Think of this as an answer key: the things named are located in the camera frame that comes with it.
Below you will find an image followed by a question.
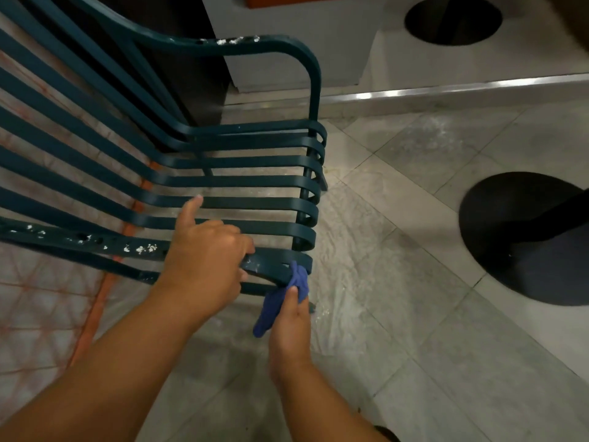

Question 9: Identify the blue cleaning cloth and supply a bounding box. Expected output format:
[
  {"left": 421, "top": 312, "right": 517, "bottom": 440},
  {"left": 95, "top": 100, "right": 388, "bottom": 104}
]
[{"left": 252, "top": 260, "right": 309, "bottom": 339}]

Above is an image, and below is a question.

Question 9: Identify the dark green metal chair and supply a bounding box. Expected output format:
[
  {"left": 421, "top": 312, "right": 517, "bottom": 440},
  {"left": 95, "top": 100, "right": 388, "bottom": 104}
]
[{"left": 0, "top": 0, "right": 328, "bottom": 314}]

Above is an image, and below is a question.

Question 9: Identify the orange lattice wall panel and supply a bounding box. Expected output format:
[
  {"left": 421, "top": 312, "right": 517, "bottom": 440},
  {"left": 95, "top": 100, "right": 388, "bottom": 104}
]
[{"left": 0, "top": 13, "right": 162, "bottom": 413}]

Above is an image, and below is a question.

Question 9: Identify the beige square table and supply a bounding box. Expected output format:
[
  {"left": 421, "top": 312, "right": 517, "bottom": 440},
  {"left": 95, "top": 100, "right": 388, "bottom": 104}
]
[{"left": 458, "top": 172, "right": 589, "bottom": 307}]

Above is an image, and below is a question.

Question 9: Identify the metal floor edge strip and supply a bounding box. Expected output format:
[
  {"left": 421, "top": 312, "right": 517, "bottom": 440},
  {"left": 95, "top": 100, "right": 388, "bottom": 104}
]
[{"left": 225, "top": 73, "right": 589, "bottom": 106}]

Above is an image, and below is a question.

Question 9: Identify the person's left forearm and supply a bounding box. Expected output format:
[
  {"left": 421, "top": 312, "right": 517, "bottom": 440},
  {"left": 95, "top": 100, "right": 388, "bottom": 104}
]
[{"left": 0, "top": 280, "right": 203, "bottom": 442}]

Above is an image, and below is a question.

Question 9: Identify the person's right forearm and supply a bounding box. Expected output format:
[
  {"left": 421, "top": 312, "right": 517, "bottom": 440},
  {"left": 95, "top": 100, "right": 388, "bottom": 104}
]
[{"left": 269, "top": 356, "right": 392, "bottom": 442}]

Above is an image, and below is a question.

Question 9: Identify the orange cushioned bench grey base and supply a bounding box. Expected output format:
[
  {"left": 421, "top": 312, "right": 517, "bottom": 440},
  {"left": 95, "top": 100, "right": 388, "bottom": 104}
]
[{"left": 200, "top": 0, "right": 387, "bottom": 93}]

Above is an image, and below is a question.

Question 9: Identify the person's right hand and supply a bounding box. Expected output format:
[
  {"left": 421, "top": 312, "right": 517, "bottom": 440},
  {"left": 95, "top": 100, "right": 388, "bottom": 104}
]
[{"left": 268, "top": 285, "right": 314, "bottom": 378}]

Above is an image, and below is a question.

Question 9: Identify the beige table with black legs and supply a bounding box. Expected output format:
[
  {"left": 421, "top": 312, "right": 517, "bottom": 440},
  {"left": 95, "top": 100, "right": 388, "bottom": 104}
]
[{"left": 404, "top": 0, "right": 503, "bottom": 47}]

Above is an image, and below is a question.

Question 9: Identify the person's left hand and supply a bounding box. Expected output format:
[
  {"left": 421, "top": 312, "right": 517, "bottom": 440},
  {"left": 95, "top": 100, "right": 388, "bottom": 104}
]
[{"left": 154, "top": 195, "right": 255, "bottom": 320}]

